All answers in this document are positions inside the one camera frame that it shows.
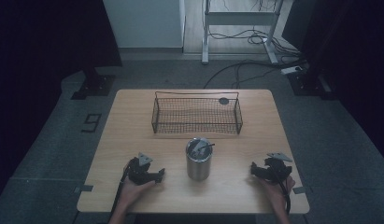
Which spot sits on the black straw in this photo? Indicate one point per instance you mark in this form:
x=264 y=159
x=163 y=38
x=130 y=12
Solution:
x=208 y=145

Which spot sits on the white power strip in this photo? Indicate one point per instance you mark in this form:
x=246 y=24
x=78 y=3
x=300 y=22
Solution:
x=291 y=69

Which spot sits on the black stand base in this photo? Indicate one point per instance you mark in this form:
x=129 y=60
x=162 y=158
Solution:
x=94 y=87
x=309 y=84

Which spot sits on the grey tape piece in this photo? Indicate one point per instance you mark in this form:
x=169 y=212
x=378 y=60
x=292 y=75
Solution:
x=300 y=190

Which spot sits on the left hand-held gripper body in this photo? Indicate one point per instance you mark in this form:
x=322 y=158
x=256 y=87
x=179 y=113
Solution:
x=139 y=170

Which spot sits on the person's right hand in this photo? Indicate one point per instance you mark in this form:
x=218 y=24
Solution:
x=275 y=191

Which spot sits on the white wall panel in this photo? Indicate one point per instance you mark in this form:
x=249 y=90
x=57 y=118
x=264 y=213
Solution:
x=143 y=23

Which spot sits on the stainless steel tumbler cup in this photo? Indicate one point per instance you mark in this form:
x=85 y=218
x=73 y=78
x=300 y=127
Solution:
x=198 y=168

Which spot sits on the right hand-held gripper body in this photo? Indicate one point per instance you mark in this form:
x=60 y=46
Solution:
x=276 y=169

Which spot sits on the white desk frame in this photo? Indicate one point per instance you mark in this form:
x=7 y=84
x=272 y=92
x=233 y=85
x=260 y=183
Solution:
x=239 y=18

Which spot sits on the dark curtain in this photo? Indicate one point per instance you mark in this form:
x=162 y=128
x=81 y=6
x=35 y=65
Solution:
x=351 y=62
x=40 y=62

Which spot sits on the black round table grommet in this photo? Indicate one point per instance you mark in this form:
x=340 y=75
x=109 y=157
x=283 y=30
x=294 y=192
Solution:
x=224 y=100

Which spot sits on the person's left hand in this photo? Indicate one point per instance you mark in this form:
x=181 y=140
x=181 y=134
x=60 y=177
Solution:
x=133 y=192

